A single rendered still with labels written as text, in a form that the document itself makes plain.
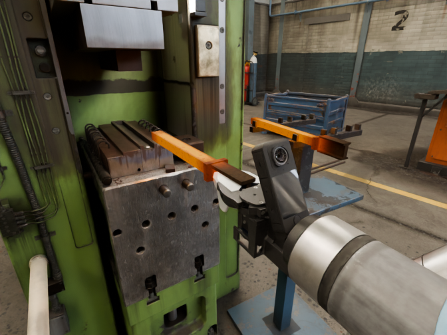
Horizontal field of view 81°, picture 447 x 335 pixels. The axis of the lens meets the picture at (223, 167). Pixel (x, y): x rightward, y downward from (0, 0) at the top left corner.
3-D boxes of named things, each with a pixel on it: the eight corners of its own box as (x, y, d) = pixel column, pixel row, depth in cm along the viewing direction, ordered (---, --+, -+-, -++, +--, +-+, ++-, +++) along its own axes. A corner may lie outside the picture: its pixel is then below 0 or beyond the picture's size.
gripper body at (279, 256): (229, 236, 41) (284, 291, 31) (229, 187, 37) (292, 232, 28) (267, 221, 44) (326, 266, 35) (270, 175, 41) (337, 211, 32)
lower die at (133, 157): (173, 165, 88) (171, 141, 84) (110, 179, 78) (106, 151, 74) (137, 137, 120) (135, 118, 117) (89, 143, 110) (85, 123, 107)
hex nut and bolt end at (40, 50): (51, 72, 73) (45, 45, 71) (39, 72, 72) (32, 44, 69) (51, 72, 75) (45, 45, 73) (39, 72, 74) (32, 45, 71)
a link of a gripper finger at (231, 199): (209, 192, 41) (245, 219, 34) (209, 183, 40) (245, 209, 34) (233, 185, 43) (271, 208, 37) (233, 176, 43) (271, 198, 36)
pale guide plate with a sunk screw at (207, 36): (219, 76, 100) (219, 26, 93) (199, 76, 95) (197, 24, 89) (216, 76, 101) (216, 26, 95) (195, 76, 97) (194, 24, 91)
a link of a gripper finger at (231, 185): (201, 201, 47) (232, 226, 40) (201, 171, 45) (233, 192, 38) (216, 196, 49) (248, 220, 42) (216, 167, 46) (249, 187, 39)
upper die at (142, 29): (164, 49, 74) (161, 10, 71) (87, 47, 64) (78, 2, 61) (126, 52, 107) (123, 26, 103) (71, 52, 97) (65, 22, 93)
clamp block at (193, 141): (205, 158, 94) (204, 141, 91) (183, 163, 89) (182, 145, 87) (190, 149, 103) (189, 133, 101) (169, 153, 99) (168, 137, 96)
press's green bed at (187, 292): (219, 340, 125) (219, 263, 107) (142, 390, 106) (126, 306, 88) (173, 268, 168) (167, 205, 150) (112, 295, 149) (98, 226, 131)
